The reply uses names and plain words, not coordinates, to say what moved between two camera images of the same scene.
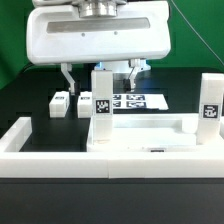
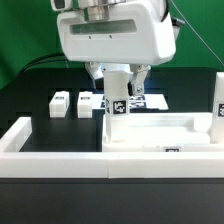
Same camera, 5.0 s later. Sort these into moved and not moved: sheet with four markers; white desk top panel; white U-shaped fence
Moved: white desk top panel
Not moved: sheet with four markers; white U-shaped fence
